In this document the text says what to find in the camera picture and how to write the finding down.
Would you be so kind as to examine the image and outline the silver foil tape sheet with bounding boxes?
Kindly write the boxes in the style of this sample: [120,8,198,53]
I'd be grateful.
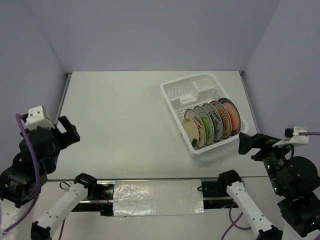
[113,179,205,217]

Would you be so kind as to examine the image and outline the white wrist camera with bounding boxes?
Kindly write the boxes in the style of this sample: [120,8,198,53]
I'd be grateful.
[272,125,309,148]
[25,105,55,131]

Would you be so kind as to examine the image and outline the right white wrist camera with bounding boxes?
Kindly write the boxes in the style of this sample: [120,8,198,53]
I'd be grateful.
[272,125,309,148]

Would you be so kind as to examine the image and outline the white plastic dish rack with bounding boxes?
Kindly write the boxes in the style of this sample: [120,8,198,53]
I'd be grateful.
[160,71,249,161]

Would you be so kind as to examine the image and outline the black metal base rail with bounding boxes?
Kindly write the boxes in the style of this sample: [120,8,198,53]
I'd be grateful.
[73,178,234,218]

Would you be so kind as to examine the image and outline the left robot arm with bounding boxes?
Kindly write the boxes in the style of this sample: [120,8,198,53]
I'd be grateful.
[0,113,98,240]

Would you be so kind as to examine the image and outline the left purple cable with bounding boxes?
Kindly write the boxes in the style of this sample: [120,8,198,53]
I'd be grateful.
[0,113,42,233]

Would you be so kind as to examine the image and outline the orange sunburst plate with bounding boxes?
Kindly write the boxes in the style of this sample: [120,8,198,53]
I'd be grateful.
[210,100,232,140]

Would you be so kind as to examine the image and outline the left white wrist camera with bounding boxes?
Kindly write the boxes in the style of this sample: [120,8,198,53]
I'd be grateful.
[25,105,55,131]

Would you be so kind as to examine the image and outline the lime green plate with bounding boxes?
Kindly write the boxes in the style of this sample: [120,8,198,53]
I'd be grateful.
[193,105,215,146]

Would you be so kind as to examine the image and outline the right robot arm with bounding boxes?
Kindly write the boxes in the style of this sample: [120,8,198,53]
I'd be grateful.
[217,128,320,240]

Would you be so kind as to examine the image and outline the red orange plate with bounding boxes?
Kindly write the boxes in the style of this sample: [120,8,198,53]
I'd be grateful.
[218,97,241,136]

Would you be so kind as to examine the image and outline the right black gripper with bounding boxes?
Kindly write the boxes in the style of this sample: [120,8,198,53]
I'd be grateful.
[237,129,296,192]

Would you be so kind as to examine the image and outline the cream plate with black blot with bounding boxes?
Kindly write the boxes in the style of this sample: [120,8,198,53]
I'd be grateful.
[181,117,203,149]

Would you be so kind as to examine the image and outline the teal patterned plate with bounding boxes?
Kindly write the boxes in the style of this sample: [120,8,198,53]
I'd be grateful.
[202,103,224,143]

